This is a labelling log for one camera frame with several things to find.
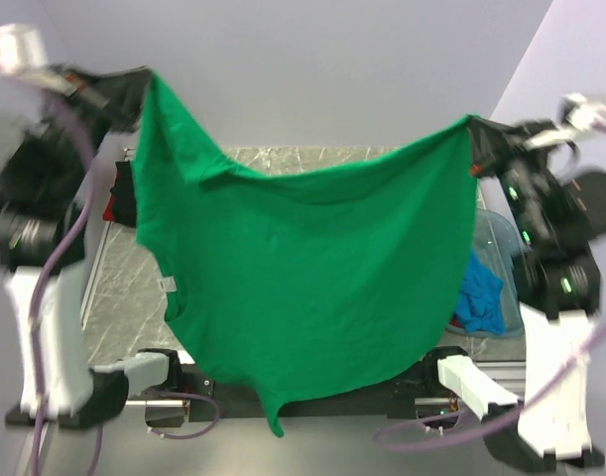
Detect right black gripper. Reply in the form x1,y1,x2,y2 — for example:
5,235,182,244
462,112,559,237

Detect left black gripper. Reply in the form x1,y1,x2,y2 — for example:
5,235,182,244
42,58,156,193

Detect green t shirt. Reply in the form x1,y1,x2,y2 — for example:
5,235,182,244
132,77,476,436

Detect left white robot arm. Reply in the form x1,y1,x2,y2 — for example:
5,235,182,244
0,64,183,430

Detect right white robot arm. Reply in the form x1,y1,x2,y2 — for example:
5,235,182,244
420,119,606,474

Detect clear blue plastic bin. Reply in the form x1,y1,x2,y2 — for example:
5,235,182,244
446,209,524,339

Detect folded black t shirt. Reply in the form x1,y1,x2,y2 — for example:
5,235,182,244
110,161,137,228

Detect folded red t shirt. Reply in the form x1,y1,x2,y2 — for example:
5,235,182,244
102,194,115,222

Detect blue t shirt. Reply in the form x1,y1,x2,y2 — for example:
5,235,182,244
452,252,506,335

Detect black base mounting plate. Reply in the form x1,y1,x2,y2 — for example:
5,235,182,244
128,362,460,422

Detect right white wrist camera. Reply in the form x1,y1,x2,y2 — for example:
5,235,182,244
560,92,606,132

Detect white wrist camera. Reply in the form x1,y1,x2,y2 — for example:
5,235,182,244
560,92,606,132
0,24,48,77

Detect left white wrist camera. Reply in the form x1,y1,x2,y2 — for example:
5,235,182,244
0,24,48,77

